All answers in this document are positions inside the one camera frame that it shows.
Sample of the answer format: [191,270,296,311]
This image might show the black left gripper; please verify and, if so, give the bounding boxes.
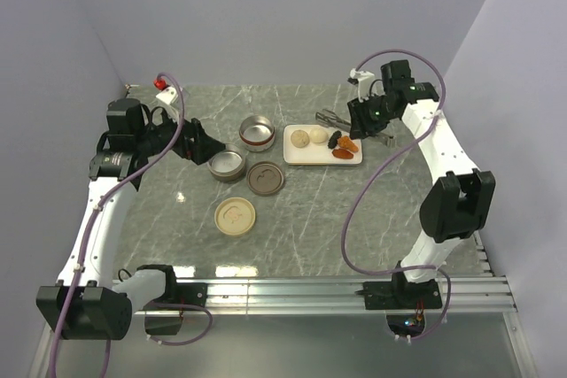
[136,104,225,164]

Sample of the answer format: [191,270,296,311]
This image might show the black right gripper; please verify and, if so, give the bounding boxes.
[346,92,396,140]

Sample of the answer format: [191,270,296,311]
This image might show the metal serving tongs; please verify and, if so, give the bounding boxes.
[315,110,399,148]

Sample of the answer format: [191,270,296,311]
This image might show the brown glazed meat slice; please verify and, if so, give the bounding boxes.
[331,149,354,160]

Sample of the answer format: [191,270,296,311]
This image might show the white peeled egg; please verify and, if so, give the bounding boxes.
[309,127,329,144]

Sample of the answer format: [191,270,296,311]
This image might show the beige steamed bun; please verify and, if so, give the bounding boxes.
[290,129,310,148]

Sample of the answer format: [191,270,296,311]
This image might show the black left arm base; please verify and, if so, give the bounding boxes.
[147,282,208,310]

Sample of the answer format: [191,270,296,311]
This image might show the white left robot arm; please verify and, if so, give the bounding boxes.
[36,98,225,340]

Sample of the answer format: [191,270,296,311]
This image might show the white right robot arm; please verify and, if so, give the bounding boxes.
[347,59,496,307]

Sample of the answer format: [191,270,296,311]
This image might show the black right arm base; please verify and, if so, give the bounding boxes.
[355,280,443,311]

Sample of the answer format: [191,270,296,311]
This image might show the grey steel tin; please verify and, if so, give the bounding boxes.
[207,143,246,182]

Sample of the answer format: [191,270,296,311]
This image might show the red striped steel tin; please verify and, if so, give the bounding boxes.
[238,115,276,152]

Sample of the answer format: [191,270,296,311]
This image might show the white rectangular plate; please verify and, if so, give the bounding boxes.
[283,124,363,166]

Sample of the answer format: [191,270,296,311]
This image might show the brown round lid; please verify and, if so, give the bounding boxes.
[246,161,285,197]

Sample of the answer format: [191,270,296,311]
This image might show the cream round lid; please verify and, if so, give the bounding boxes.
[214,197,256,236]

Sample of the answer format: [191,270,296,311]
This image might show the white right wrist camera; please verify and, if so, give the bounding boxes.
[348,68,376,102]

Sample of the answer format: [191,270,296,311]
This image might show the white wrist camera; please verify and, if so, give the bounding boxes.
[153,77,179,108]
[348,68,376,102]

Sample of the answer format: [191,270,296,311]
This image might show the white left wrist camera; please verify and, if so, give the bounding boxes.
[153,77,179,108]

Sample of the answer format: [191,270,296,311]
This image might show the aluminium mounting rail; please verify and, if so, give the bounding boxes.
[110,235,519,317]

